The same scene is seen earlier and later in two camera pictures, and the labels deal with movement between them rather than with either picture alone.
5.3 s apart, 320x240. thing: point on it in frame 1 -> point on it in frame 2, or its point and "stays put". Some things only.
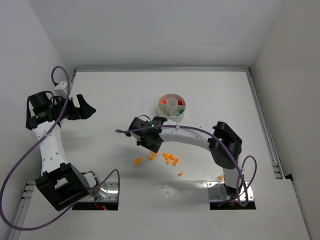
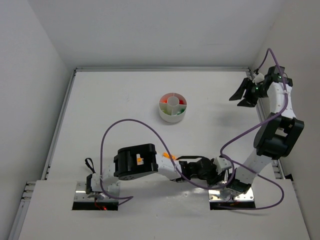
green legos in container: (181, 111) stays put
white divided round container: (172, 106) stays put
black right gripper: (146, 141) -> (249, 92)
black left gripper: (75, 110) -> (210, 171)
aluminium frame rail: (275, 160) stays put
